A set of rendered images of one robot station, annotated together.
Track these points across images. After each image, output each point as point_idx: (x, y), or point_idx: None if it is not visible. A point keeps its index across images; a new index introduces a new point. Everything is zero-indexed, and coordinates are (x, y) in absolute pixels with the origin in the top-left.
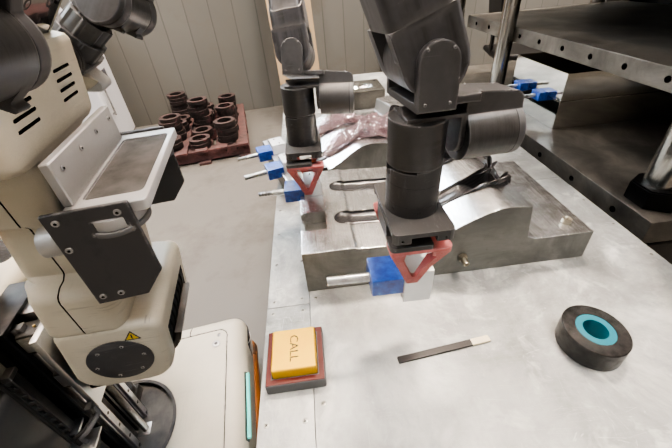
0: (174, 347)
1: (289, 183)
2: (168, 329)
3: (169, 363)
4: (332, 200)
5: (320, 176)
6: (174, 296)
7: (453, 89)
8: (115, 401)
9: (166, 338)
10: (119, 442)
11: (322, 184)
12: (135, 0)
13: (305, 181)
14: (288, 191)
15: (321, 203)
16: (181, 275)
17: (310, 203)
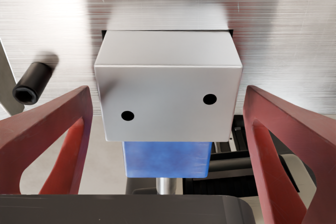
0: (286, 162)
1: (151, 165)
2: (299, 189)
3: (300, 160)
4: None
5: (54, 30)
6: (235, 191)
7: None
8: (214, 148)
9: (312, 188)
10: (233, 130)
11: (137, 24)
12: None
13: (200, 132)
14: (208, 165)
15: (305, 39)
16: (189, 189)
17: (283, 82)
